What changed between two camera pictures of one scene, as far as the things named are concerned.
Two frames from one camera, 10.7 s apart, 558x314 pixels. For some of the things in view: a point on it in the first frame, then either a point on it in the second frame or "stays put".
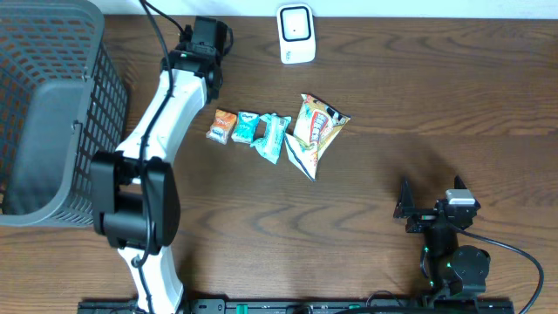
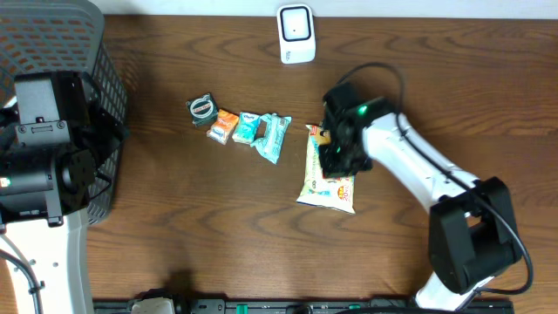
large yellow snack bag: x=316 y=122 -> x=336 y=193
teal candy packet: x=245 y=126 stays put
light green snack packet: x=268 y=146 stays put
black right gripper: x=405 y=208 -> x=329 y=167
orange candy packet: x=222 y=124 stays put
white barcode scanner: x=296 y=32 stays put
